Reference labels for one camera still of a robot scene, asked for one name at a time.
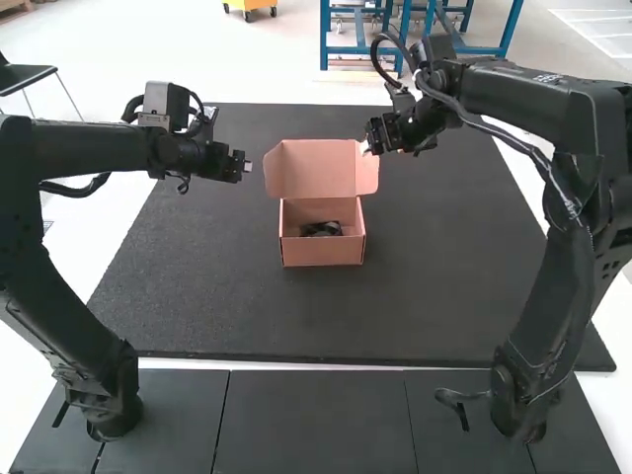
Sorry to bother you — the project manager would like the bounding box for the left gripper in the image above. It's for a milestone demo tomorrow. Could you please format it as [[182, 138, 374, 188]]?
[[197, 140, 249, 186]]

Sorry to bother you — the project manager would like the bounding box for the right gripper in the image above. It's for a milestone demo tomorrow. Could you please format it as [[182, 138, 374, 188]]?
[[360, 111, 414, 157]]

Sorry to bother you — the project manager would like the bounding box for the cardboard box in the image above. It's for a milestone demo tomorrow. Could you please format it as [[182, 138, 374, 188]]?
[[261, 138, 381, 269]]

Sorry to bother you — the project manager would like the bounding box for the black square fan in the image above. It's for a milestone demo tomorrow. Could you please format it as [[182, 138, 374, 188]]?
[[288, 219, 355, 238]]

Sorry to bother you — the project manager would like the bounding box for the black mat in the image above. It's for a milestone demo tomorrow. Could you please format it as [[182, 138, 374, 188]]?
[[86, 102, 618, 374]]

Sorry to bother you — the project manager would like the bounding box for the yellow cart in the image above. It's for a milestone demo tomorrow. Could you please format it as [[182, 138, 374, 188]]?
[[221, 0, 280, 24]]

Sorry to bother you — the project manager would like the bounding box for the black chair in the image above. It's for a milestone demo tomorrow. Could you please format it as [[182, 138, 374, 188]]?
[[0, 48, 86, 122]]

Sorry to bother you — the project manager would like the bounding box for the dark base panel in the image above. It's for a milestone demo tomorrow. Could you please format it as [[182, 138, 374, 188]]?
[[8, 367, 232, 474], [211, 368, 420, 474], [403, 369, 624, 474]]

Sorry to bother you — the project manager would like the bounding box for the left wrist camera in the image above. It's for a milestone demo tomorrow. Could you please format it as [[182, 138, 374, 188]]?
[[136, 80, 193, 133]]

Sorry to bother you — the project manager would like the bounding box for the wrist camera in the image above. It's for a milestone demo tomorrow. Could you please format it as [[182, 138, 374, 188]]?
[[408, 33, 459, 68], [136, 80, 193, 133]]

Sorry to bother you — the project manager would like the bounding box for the black cable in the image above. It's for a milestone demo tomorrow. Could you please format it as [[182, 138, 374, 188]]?
[[369, 32, 414, 95], [38, 170, 116, 199]]

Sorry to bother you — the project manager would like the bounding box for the blue metal frame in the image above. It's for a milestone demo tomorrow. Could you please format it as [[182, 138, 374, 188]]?
[[318, 0, 525, 79]]

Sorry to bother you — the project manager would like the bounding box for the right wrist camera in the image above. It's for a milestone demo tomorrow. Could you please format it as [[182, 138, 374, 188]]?
[[408, 33, 459, 68]]

